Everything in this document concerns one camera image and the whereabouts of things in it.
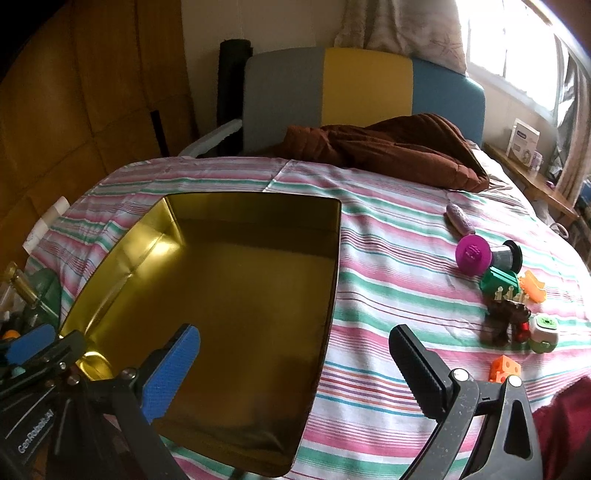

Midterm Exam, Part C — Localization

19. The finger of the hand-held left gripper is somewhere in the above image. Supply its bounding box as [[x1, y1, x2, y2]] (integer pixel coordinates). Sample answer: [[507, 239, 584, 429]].
[[0, 323, 88, 398]]

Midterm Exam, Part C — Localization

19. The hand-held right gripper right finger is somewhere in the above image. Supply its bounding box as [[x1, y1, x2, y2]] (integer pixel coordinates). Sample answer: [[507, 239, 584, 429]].
[[389, 324, 546, 480]]

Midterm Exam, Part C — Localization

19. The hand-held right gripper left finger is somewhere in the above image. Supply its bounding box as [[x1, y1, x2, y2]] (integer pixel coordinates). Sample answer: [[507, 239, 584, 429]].
[[46, 323, 201, 480]]

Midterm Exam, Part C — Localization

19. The orange cube block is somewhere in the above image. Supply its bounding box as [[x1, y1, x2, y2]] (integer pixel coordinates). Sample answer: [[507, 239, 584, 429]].
[[489, 355, 522, 384]]

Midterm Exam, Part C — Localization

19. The gold metal tin tray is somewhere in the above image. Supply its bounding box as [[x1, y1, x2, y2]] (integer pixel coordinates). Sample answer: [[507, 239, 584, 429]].
[[59, 193, 342, 478]]

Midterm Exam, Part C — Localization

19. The dark red hair clip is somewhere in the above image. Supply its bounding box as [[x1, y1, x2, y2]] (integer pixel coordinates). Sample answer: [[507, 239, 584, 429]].
[[480, 286, 532, 346]]

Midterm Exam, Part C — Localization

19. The teal plastic stand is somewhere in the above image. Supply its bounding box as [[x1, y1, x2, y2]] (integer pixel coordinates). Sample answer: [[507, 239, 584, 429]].
[[479, 268, 522, 301]]

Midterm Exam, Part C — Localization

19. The green white plug night light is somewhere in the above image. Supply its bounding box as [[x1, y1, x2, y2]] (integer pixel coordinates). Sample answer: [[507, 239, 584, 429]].
[[527, 313, 559, 354]]

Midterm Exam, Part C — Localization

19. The orange plastic comb piece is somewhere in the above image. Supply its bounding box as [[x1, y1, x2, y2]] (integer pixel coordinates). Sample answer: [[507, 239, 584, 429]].
[[518, 270, 548, 304]]

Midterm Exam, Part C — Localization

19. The grey spool with black flange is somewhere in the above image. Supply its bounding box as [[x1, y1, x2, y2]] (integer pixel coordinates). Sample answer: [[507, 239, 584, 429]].
[[489, 240, 523, 272]]

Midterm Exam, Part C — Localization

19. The green plastic container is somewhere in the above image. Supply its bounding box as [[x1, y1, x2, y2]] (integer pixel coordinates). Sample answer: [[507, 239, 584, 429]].
[[28, 268, 63, 324]]

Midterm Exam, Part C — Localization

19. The glass bottle with gold cap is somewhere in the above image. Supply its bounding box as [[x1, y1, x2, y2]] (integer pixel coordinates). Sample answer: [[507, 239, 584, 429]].
[[4, 263, 38, 308]]

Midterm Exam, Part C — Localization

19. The striped pink green blanket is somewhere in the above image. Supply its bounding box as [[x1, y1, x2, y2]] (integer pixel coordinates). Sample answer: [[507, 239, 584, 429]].
[[25, 154, 591, 480]]

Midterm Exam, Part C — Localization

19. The white cardboard piece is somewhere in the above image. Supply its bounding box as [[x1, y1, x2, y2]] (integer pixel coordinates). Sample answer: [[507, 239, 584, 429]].
[[25, 196, 71, 252]]

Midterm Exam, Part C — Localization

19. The purple oval case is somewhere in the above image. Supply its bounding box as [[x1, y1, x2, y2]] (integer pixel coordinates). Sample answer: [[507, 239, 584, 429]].
[[444, 203, 476, 236]]

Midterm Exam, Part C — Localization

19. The person's red garment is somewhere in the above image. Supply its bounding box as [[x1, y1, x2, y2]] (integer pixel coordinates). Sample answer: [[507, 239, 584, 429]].
[[531, 374, 591, 480]]

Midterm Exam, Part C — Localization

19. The wooden shelf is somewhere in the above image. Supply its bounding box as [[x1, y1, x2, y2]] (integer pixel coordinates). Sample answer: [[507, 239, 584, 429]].
[[482, 142, 580, 224]]

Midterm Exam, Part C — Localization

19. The brown pillow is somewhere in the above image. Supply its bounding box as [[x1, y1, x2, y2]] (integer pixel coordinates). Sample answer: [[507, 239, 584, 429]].
[[283, 113, 490, 192]]

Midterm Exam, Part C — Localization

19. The white cardboard box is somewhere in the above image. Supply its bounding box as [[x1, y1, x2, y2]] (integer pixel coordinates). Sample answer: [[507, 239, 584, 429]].
[[505, 119, 541, 167]]

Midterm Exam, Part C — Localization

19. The grey yellow blue headboard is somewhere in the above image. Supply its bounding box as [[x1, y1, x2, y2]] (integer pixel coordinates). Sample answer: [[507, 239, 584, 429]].
[[242, 46, 486, 155]]

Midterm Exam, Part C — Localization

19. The grey sheer curtain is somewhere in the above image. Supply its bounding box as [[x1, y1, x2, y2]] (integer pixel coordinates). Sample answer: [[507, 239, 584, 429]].
[[551, 37, 591, 208]]

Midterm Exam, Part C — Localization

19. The window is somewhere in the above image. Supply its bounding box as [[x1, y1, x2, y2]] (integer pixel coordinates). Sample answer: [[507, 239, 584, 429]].
[[455, 0, 571, 125]]

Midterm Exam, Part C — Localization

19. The patterned beige curtain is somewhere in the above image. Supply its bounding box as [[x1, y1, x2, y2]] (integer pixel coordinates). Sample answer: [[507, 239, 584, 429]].
[[333, 0, 468, 75]]

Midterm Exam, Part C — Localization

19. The white bed frame rail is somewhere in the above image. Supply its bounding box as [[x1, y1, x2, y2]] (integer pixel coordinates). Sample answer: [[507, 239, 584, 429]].
[[178, 119, 243, 158]]

